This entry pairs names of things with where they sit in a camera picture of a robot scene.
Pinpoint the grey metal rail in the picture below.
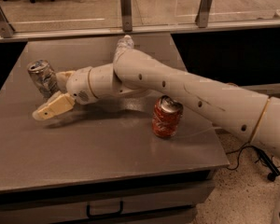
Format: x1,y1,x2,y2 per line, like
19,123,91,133
243,83,280,98

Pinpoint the black floor cable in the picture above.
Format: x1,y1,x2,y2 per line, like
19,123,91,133
225,142,280,172

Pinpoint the black drawer handle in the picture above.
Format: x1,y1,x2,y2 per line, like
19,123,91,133
86,201,124,219

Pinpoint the crushed orange soda can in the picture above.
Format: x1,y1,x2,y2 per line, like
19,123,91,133
152,95,184,138

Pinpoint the middle metal glass bracket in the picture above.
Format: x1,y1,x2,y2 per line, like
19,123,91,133
120,0,133,32

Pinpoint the black wheeled stand base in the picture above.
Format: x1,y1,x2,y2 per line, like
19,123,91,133
255,147,280,182

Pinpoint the silver redbull can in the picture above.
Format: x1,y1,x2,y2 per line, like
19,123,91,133
27,59,60,99

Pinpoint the metal glass bracket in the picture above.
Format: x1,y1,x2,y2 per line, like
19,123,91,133
195,0,213,28
120,0,133,32
0,7,15,38

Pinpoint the clear plastic water bottle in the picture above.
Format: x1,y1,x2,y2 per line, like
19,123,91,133
114,35,134,61

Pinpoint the left metal glass bracket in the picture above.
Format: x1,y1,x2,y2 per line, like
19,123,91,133
0,7,15,38

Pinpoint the grey drawer front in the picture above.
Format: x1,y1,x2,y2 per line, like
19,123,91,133
0,180,215,224

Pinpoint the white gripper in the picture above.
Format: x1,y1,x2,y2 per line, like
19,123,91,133
32,66,98,120

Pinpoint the right metal glass bracket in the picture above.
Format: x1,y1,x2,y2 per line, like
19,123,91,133
195,0,213,28

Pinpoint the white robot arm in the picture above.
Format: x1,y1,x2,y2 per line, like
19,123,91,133
28,49,280,224

